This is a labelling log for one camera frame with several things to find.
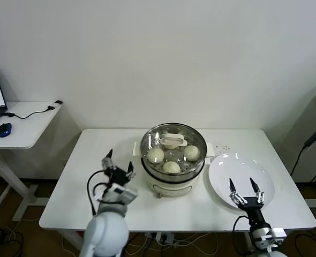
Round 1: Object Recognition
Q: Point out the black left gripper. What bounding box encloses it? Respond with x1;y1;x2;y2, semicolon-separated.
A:
101;149;137;187

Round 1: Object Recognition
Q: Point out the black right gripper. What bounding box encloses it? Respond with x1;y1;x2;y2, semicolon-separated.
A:
228;177;266;224

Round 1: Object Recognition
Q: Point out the glass lid with white handle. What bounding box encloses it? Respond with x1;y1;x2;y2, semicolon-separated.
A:
141;123;207;172

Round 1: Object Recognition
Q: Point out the stainless steel steamer basket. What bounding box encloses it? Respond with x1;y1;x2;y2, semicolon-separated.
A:
132;122;215;177

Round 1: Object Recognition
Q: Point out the white round plate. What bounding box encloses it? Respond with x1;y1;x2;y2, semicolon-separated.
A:
208;152;276;212

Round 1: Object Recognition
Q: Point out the white electric cooker base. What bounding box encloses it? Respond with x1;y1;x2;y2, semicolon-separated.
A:
141;157;205;199

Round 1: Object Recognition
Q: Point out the white power strip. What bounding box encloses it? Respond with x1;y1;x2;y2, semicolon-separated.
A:
144;231;180;246

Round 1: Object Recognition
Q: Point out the white side desk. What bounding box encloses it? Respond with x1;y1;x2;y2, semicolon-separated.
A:
0;101;63;222

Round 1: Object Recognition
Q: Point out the blue computer mouse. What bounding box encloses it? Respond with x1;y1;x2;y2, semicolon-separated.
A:
0;122;12;138

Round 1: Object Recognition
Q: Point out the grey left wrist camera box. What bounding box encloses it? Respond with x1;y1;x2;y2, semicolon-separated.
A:
110;184;139;205

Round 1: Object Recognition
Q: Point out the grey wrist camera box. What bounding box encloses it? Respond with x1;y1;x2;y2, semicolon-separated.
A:
110;184;139;205
270;226;287;239

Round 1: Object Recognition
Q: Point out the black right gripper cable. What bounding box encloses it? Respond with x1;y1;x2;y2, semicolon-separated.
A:
232;215;252;243

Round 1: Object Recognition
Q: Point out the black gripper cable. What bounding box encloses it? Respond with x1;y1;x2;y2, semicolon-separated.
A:
232;215;252;243
87;170;113;216

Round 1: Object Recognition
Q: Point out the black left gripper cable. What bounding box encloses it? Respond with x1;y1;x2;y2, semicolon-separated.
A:
87;170;113;216

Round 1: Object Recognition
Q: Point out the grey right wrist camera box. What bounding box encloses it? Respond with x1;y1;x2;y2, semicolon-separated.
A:
270;226;287;239

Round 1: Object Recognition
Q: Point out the white floor cable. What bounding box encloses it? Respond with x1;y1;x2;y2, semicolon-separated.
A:
131;231;220;255

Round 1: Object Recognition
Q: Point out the black hanging cable with adapter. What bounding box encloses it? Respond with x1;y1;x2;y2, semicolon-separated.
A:
290;128;316;183

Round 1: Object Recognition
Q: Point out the black cable with usb adapter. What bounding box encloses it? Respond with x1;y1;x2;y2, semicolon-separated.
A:
1;100;63;120

